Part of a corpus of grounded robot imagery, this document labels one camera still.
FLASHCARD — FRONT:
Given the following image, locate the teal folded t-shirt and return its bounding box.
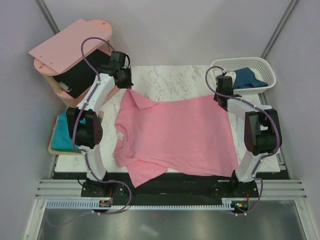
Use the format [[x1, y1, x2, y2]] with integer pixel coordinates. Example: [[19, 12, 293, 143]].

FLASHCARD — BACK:
[[51, 112, 87, 152]]

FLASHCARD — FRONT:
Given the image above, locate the blue t-shirt in basket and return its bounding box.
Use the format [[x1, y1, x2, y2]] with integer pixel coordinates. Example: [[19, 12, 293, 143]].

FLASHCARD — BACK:
[[233, 67, 268, 89]]

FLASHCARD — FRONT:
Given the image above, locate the black tablet on shelf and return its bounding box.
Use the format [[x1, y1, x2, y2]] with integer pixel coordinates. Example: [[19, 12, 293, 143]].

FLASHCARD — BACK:
[[53, 49, 110, 99]]

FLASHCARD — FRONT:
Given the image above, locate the white perforated plastic basket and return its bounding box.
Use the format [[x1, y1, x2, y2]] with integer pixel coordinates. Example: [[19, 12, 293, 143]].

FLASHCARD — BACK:
[[209, 57, 277, 96]]

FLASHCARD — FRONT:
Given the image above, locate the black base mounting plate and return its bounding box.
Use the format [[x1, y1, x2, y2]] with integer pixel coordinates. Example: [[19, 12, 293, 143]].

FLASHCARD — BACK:
[[53, 171, 289, 205]]

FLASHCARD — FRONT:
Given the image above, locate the white folded cloth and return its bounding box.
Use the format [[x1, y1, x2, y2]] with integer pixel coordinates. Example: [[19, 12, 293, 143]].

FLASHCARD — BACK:
[[256, 104, 273, 111]]

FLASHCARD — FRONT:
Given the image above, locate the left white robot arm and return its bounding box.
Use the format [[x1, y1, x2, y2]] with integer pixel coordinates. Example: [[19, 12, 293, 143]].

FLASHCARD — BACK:
[[66, 51, 133, 197]]

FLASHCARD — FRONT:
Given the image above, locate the white slotted cable duct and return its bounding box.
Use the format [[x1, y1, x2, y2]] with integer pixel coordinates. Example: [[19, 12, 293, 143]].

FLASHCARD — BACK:
[[46, 199, 235, 211]]

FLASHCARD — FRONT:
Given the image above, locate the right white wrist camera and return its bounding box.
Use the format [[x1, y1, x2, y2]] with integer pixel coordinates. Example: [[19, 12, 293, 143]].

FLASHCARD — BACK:
[[222, 70, 236, 80]]

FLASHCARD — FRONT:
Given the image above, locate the wooden tray board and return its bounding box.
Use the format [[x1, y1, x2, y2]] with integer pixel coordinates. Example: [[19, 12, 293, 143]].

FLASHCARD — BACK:
[[47, 111, 105, 156]]

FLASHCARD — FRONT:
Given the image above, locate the pink t-shirt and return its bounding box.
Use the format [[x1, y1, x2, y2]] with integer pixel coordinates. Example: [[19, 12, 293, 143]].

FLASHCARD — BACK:
[[113, 90, 238, 187]]

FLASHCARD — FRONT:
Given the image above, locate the pink tiered shelf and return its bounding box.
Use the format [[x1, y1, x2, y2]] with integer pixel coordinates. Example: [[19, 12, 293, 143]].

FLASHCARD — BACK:
[[28, 19, 113, 107]]

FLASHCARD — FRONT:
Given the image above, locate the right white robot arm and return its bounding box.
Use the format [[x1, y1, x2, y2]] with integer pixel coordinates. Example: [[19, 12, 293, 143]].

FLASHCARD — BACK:
[[214, 74, 282, 197]]

